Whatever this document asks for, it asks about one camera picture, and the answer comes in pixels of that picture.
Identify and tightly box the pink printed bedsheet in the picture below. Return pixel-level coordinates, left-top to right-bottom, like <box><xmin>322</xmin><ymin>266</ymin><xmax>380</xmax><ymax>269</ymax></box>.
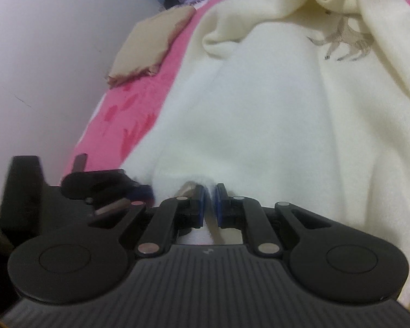
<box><xmin>62</xmin><ymin>0</ymin><xmax>410</xmax><ymax>180</ymax></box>

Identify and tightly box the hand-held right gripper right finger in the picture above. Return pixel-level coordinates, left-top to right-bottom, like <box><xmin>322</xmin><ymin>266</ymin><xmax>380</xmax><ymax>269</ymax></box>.
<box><xmin>215</xmin><ymin>183</ymin><xmax>331</xmax><ymax>259</ymax></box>

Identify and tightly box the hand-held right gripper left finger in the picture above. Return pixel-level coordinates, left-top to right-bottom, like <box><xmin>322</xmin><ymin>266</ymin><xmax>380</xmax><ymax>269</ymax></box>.
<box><xmin>88</xmin><ymin>184</ymin><xmax>206</xmax><ymax>257</ymax></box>

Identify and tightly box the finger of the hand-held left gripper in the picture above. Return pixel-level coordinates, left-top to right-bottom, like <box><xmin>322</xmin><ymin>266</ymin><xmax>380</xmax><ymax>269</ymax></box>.
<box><xmin>89</xmin><ymin>197</ymin><xmax>134</xmax><ymax>220</ymax></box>
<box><xmin>61</xmin><ymin>169</ymin><xmax>155</xmax><ymax>203</ymax></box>

